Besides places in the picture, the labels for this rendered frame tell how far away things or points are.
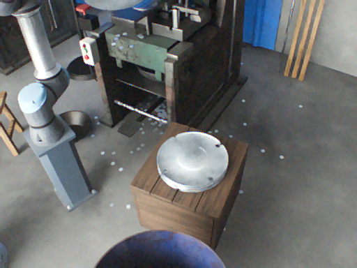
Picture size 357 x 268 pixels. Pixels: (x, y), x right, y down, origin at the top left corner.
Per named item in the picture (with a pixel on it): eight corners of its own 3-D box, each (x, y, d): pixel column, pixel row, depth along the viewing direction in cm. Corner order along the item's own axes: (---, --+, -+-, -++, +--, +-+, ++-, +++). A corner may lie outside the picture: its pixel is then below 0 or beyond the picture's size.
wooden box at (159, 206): (213, 255, 135) (219, 218, 110) (139, 225, 146) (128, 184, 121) (240, 188, 160) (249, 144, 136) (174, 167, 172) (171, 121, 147)
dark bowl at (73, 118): (70, 158, 177) (67, 151, 172) (39, 139, 189) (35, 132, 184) (103, 128, 195) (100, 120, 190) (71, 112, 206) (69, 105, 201)
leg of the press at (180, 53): (184, 162, 174) (180, 7, 110) (167, 154, 179) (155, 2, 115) (247, 80, 229) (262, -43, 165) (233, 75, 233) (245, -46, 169)
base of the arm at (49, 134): (39, 151, 121) (31, 135, 114) (26, 132, 129) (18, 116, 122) (70, 134, 128) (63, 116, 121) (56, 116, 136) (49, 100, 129)
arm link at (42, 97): (21, 124, 119) (9, 99, 109) (38, 103, 128) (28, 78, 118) (45, 128, 117) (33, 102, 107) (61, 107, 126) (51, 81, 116)
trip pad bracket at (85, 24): (96, 51, 163) (89, 18, 149) (84, 47, 167) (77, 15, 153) (104, 46, 167) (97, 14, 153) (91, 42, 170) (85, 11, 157)
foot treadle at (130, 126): (131, 143, 170) (130, 136, 166) (117, 136, 174) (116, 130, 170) (185, 87, 205) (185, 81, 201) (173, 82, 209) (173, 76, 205)
